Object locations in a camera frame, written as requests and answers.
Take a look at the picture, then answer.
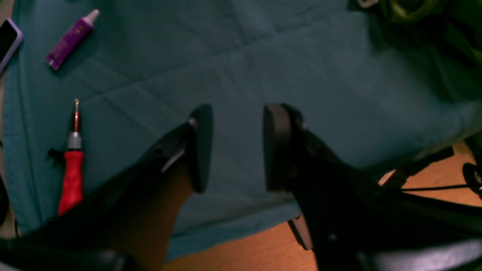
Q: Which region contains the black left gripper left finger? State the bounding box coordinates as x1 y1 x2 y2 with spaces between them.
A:
23 104 214 241

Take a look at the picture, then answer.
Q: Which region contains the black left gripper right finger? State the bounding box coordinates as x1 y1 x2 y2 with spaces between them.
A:
263 104 381 241

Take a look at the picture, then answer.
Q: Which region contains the olive green t-shirt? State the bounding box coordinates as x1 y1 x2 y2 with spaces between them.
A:
377 0 482 66

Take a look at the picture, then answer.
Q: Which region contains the orange screwdriver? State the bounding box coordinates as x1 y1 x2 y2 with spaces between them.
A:
58 99 84 216

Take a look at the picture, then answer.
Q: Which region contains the blue table cloth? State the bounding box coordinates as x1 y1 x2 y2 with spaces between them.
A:
3 0 481 260

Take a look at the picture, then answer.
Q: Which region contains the purple glue tube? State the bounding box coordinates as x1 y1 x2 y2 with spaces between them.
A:
46 9 100 72

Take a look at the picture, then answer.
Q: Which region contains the smartphone in lilac case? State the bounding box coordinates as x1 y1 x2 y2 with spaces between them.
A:
0 18 24 75

